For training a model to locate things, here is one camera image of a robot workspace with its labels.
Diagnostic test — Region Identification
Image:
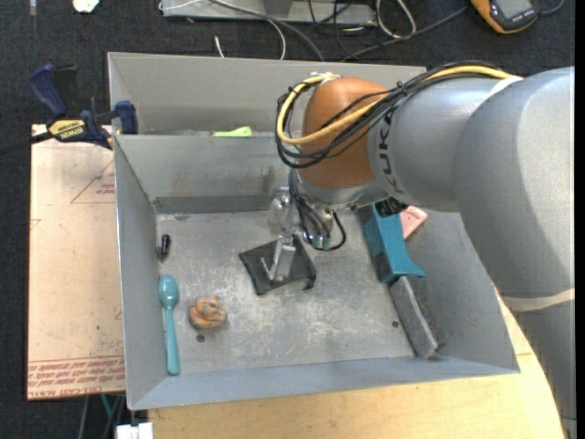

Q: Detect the teal plastic spoon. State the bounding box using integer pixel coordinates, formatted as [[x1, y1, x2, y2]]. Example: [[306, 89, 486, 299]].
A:
[[157, 274, 182, 377]]

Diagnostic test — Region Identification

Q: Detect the grey metal bin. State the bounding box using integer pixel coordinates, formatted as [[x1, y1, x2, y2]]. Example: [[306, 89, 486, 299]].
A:
[[107, 51, 521, 412]]

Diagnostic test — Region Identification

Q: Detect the teal handled grey brush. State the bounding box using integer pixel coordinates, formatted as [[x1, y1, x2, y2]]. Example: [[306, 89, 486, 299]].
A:
[[359, 201, 447, 359]]

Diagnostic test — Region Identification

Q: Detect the brown cardboard board red print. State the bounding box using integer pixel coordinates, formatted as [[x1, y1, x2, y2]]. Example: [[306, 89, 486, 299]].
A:
[[27, 123, 127, 402]]

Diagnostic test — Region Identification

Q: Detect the black square cloth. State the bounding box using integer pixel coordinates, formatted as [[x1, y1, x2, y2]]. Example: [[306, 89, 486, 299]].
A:
[[238, 234, 318, 296]]

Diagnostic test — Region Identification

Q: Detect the orange-brown toy pretzel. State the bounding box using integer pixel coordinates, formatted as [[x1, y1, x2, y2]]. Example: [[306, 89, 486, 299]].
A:
[[187, 294, 229, 331]]

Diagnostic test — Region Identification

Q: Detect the pink flat thing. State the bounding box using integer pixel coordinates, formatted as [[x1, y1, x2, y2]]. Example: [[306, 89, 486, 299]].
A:
[[399, 205, 429, 241]]

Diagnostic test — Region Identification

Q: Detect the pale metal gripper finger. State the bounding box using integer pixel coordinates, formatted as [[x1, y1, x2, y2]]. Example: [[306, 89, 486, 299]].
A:
[[260, 240, 282, 281], [276, 243, 296, 281]]

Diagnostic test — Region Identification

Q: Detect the light green flat thing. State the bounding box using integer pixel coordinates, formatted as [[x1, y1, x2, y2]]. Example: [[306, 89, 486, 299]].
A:
[[211, 125, 254, 138]]

